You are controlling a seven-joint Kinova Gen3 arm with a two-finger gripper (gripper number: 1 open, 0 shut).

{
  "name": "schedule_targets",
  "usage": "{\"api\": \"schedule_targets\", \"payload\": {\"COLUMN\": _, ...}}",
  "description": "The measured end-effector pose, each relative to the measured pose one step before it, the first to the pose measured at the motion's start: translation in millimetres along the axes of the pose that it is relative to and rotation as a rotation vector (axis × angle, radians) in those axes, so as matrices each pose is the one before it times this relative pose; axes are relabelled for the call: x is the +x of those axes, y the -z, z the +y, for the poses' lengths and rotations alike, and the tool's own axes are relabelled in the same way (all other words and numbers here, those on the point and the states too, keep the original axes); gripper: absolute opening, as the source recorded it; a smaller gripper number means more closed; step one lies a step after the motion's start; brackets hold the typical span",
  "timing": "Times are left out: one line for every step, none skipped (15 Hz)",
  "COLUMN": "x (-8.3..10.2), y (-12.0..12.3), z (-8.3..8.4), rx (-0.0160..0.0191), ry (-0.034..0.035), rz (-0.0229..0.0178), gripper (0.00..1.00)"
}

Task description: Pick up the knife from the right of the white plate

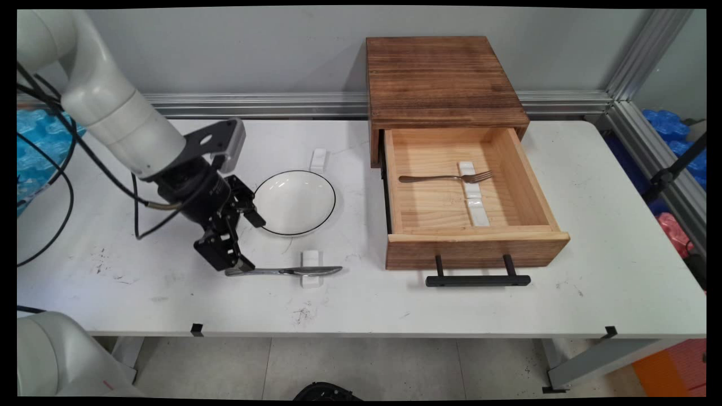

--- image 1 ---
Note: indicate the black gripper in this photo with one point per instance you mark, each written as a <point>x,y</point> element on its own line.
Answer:
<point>192,192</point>

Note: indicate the silver table knife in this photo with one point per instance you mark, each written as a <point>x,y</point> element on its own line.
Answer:
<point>282,271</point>

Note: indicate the white bowl with black rim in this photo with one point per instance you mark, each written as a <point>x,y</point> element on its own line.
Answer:
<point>293,203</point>

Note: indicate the white ceramic cutlery rest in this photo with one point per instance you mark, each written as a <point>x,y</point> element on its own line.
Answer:
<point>311,259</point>
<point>318,159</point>
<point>479,214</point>
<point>467,168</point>

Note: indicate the black table edge clip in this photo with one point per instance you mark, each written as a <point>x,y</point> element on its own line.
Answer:
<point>196,330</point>
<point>610,331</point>

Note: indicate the grey table leg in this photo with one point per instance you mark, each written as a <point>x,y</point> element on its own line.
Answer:
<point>127,358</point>
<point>598,361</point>

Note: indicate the black object on floor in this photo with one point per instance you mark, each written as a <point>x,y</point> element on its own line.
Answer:
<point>327,392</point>

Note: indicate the silver fork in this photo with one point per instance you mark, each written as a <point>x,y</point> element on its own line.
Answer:
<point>434,178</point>

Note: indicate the blue bubble wrap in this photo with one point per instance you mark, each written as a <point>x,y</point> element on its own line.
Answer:
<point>34,146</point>

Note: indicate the light wooden drawer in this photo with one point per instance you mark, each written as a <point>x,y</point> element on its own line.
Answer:
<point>474,251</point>

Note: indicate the dark wooden cabinet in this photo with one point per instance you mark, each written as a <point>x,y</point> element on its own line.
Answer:
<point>440,79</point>

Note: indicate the black stand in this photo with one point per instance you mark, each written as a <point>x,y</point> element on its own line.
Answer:
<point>663,177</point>

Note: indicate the red plastic bag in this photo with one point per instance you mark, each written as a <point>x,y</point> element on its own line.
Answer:
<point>674,231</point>

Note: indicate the blue plastic bags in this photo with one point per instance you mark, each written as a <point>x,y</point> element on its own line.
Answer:
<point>668,124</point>

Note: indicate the orange box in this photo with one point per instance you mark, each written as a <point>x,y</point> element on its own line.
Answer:
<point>671,372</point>

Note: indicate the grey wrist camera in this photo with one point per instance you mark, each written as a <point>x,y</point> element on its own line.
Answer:
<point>234,144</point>

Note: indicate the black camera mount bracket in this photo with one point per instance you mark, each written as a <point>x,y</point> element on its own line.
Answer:
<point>200,144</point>

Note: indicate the horizontal aluminium frame rail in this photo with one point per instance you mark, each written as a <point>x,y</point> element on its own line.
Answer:
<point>254,104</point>

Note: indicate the sloping aluminium frame rail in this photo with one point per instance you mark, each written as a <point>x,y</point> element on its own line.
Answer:
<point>660,169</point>

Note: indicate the upright aluminium frame post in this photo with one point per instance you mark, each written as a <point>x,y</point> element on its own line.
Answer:
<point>648,51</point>

